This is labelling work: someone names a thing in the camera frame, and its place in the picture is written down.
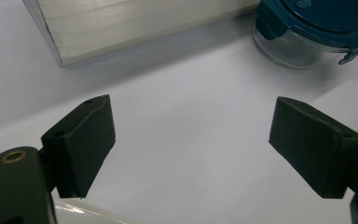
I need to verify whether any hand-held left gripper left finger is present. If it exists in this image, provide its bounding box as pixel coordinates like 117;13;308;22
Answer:
41;94;117;200

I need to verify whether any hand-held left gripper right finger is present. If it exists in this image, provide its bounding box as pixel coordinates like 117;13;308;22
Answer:
268;95;358;200

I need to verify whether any round glass container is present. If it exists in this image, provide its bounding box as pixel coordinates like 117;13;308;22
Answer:
251;0;358;70

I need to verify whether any white wire rack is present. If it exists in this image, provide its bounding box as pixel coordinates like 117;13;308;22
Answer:
21;0;262;68

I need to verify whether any white square lidded container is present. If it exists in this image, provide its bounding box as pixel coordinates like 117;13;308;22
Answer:
53;199;141;224

